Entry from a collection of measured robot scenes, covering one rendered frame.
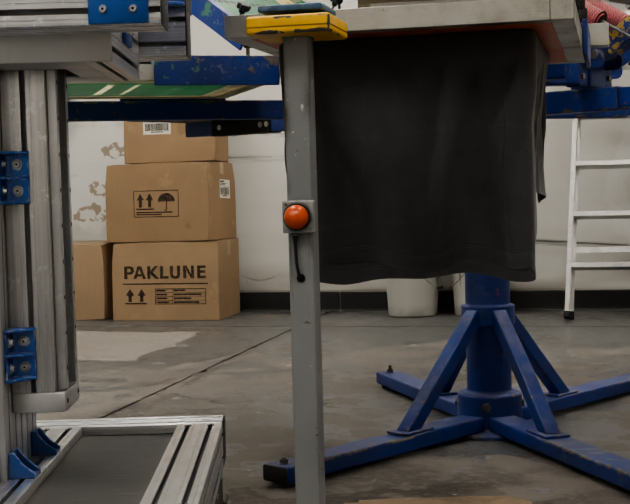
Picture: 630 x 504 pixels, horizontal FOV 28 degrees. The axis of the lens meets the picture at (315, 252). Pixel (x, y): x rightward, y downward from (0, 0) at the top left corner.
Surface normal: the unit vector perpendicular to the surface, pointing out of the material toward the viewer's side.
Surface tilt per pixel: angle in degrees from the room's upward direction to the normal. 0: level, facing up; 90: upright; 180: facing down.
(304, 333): 90
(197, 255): 89
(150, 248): 89
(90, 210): 90
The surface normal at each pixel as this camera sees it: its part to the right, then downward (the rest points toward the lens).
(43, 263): 0.02, 0.05
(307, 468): -0.23, 0.06
